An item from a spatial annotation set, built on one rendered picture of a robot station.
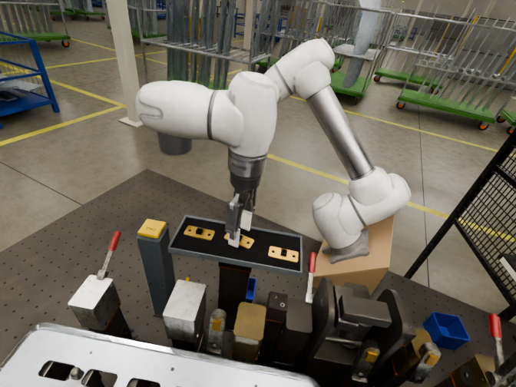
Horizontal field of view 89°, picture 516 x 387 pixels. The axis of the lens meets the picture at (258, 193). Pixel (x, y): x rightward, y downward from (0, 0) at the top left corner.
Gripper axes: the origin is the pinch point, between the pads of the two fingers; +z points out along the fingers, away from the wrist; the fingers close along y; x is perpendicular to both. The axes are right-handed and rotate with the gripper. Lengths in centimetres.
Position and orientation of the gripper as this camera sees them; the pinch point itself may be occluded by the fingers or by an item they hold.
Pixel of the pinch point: (239, 229)
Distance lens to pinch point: 75.3
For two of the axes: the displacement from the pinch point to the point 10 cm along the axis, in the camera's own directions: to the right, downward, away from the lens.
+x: 9.1, 3.3, -2.6
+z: -1.1, 7.9, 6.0
